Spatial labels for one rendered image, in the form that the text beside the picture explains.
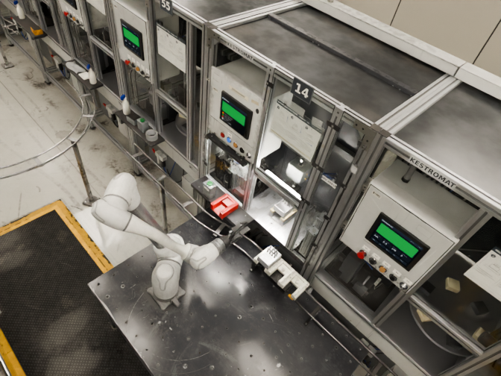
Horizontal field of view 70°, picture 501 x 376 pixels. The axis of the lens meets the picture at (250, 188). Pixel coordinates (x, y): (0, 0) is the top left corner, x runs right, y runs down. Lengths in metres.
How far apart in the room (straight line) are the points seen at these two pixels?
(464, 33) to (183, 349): 4.51
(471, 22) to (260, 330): 4.16
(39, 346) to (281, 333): 1.79
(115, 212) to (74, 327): 1.51
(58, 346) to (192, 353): 1.22
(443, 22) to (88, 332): 4.95
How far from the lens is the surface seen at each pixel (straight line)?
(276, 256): 2.35
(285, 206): 2.48
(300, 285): 2.36
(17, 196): 4.14
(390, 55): 2.29
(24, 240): 3.76
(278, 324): 2.42
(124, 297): 2.48
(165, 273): 2.22
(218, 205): 2.54
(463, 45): 5.22
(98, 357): 3.09
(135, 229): 1.91
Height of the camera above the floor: 2.89
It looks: 47 degrees down
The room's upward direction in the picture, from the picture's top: 11 degrees clockwise
